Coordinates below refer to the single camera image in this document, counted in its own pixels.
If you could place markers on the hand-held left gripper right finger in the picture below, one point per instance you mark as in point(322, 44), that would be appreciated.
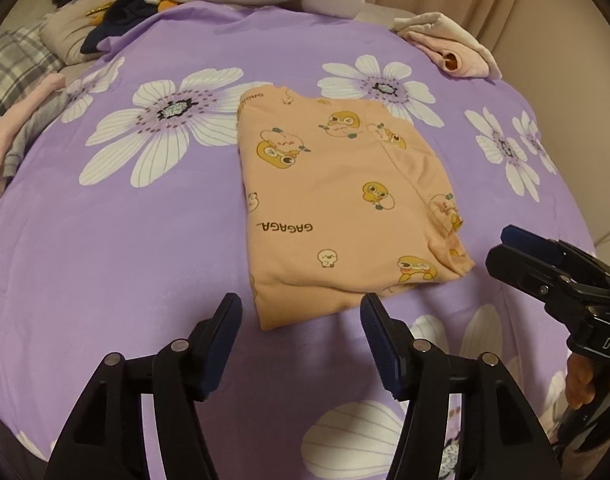
point(382, 345)

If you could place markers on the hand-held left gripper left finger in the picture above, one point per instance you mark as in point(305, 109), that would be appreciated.
point(220, 345)

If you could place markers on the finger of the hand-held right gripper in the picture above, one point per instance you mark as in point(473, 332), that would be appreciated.
point(520, 235)
point(520, 262)

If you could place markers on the orange duck print shirt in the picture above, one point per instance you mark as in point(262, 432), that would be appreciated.
point(335, 200)

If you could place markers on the person's right hand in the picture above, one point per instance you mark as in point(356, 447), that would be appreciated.
point(580, 380)

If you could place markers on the purple floral bedsheet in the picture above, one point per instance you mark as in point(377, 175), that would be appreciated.
point(110, 240)

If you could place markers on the pink folded garment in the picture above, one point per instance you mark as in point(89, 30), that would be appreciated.
point(465, 60)

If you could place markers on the cream folded garment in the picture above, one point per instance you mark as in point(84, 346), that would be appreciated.
point(435, 22)

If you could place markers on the grey cloth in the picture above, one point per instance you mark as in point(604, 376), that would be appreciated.
point(35, 135)

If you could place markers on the light pink cloth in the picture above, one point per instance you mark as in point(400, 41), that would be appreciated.
point(15, 115)

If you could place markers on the orange plush toy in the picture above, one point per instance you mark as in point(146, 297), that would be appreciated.
point(166, 4)

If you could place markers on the navy cloth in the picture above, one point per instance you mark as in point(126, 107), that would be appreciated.
point(125, 12)

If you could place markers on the grey plaid blanket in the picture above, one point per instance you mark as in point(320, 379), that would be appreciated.
point(10, 65)

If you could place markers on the grey pillow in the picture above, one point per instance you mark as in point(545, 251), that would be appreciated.
point(65, 30)

